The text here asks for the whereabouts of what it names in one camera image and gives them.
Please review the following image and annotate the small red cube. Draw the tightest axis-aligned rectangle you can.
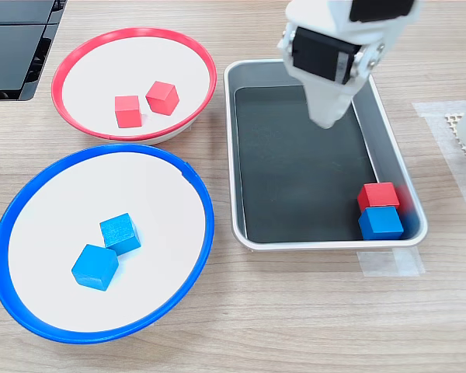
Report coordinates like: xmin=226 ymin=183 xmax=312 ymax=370
xmin=144 ymin=80 xmax=180 ymax=117
xmin=356 ymin=181 xmax=401 ymax=213
xmin=114 ymin=95 xmax=144 ymax=129

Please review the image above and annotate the small blue cube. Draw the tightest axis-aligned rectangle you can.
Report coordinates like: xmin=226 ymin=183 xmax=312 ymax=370
xmin=71 ymin=243 xmax=120 ymax=292
xmin=99 ymin=212 xmax=143 ymax=256
xmin=357 ymin=205 xmax=405 ymax=241

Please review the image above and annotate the steel tray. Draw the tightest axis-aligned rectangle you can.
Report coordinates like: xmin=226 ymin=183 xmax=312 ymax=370
xmin=223 ymin=58 xmax=429 ymax=253

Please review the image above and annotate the black tray mat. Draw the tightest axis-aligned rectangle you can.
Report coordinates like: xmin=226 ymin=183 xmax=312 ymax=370
xmin=234 ymin=85 xmax=380 ymax=244

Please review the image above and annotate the clear tape strip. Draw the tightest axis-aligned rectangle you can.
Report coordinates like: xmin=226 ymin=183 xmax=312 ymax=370
xmin=411 ymin=100 xmax=466 ymax=222
xmin=356 ymin=248 xmax=427 ymax=277

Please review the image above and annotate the white plate red rim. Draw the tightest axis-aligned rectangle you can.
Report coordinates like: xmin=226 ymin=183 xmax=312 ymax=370
xmin=50 ymin=26 xmax=218 ymax=146

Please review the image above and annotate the white plate blue rim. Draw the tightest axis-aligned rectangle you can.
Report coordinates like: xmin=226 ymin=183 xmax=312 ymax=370
xmin=0 ymin=143 xmax=215 ymax=346

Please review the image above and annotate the black electronic device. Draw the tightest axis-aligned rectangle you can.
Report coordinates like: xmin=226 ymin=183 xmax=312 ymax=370
xmin=0 ymin=0 xmax=68 ymax=103

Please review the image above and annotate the pale perforated base plate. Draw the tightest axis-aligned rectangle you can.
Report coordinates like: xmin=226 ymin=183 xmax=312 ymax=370
xmin=444 ymin=112 xmax=466 ymax=183

